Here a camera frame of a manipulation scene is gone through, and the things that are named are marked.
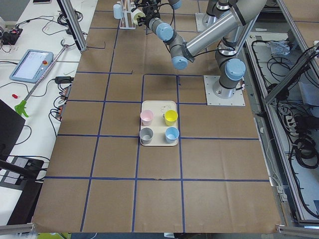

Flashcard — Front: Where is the green handled reacher grabber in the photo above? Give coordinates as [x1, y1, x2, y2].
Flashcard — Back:
[14, 39, 70, 117]

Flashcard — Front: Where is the cream plastic tray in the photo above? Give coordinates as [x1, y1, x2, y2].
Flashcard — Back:
[141, 101, 178, 146]

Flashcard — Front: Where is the aluminium frame post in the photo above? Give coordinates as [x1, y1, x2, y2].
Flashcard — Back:
[57, 0, 87, 52]

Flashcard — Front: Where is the yellow plastic cup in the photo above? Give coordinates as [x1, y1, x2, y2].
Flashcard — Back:
[164, 110, 178, 126]

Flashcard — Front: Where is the pink plastic cup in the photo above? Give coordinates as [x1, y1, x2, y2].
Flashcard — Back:
[140, 110, 154, 126]

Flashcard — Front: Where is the light blue plastic cup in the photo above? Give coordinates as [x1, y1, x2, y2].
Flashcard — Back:
[113, 3, 123, 19]

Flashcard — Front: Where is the pale cream plastic cup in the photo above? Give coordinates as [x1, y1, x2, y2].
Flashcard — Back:
[131, 8, 146, 25]

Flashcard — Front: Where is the blue teach pendant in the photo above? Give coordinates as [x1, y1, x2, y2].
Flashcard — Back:
[9, 49, 53, 83]

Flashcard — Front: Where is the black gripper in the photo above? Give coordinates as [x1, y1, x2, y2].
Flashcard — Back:
[134, 0, 161, 26]

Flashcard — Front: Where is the white wire cup rack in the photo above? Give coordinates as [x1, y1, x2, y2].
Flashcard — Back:
[117, 0, 136, 30]

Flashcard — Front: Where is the black monitor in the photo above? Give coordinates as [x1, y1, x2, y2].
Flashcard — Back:
[0, 100, 40, 180]

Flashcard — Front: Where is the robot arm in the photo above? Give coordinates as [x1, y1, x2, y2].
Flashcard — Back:
[132, 0, 182, 43]
[168, 0, 266, 99]

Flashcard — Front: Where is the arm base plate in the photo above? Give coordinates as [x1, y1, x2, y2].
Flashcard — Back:
[195, 13, 217, 32]
[203, 75, 246, 107]

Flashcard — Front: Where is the grey plastic cup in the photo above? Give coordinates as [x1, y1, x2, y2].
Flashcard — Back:
[139, 127, 154, 145]

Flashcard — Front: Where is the black power adapter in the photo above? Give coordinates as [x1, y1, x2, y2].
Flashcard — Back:
[54, 76, 74, 84]

